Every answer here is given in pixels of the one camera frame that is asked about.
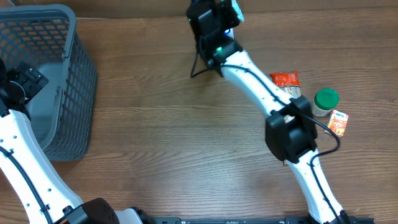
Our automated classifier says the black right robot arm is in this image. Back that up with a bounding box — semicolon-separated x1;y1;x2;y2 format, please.
186;0;350;223

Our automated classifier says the small orange snack packet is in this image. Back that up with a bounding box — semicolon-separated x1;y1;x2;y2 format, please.
326;110;349;138

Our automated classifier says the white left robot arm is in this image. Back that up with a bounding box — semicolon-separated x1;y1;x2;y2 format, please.
1;65;154;224

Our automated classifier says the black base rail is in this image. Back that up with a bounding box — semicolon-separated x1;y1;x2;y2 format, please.
149;216;376;224

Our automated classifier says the orange spaghetti package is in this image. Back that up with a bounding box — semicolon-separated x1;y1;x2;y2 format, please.
266;71;301;166

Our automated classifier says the green lid jar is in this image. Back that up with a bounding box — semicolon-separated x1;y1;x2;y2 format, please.
312;88;340;117

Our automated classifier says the teal snack packet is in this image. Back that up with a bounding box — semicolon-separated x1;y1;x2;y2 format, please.
231;0;244;22

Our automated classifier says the grey plastic basket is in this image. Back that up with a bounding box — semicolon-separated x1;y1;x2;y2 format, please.
1;4;97;161

